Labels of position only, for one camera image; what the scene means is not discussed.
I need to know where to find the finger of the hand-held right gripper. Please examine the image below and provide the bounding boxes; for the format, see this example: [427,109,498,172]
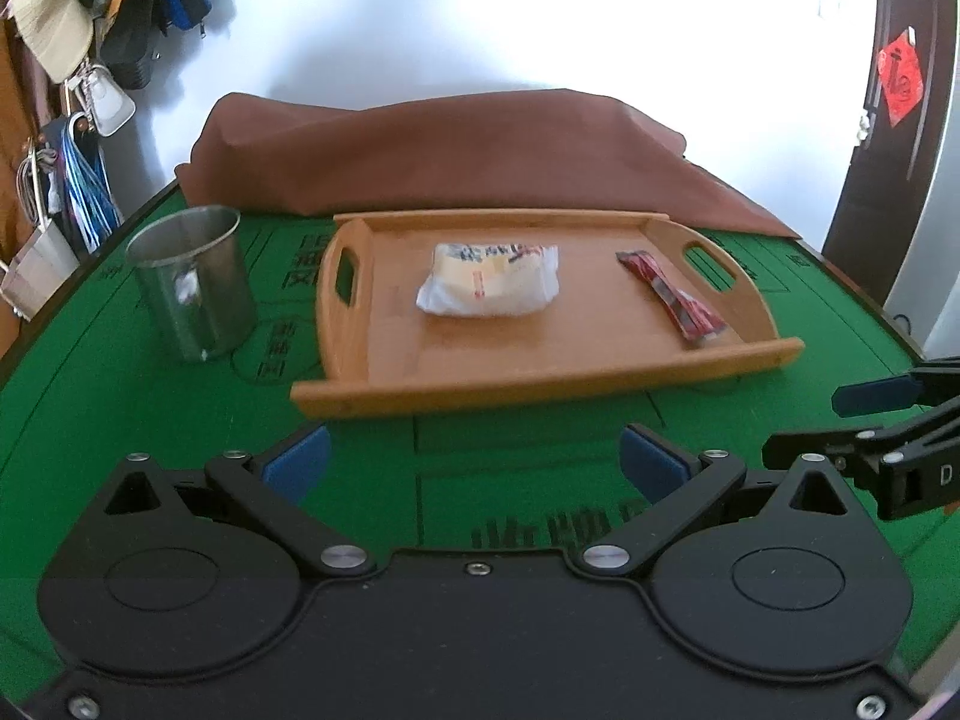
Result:
[832,357,960,419]
[761,399,960,477]

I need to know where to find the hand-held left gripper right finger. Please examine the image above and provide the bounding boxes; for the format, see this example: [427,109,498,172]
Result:
[581,424,857,579]

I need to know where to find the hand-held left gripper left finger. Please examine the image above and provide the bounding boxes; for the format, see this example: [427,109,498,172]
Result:
[103,424,376,581]

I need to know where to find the wooden tray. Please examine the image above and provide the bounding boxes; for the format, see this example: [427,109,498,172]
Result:
[291,208,805,421]

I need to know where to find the red stick snack packet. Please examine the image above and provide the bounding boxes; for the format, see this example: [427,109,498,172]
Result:
[616,251,730,350]

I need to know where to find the metal cup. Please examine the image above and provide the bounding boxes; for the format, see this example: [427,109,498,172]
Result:
[125,205,261,365]

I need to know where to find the dark brown door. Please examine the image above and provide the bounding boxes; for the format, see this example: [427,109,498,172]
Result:
[821,0,960,302]

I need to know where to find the white snack packet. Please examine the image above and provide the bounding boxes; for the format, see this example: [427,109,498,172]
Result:
[416,241,561,320]

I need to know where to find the red diamond paper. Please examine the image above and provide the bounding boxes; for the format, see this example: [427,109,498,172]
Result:
[876,27,925,128]

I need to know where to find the white paper bag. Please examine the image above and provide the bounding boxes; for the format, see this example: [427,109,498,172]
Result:
[0,221,81,321]

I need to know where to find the brown cloth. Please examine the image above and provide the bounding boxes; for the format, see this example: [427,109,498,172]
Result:
[174,92,802,241]

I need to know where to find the white pouch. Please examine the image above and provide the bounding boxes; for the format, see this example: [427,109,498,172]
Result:
[73,64,137,138]

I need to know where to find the orange-brown garment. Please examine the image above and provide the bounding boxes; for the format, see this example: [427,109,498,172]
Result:
[0,0,47,263]

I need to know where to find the straw hat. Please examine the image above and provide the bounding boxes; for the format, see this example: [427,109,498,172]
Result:
[9,0,98,83]

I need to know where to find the blue striped lanyards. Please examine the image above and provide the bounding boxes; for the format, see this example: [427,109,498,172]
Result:
[43,114,122,254]

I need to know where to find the white cords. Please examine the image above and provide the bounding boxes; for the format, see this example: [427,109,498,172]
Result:
[15,139,59,227]

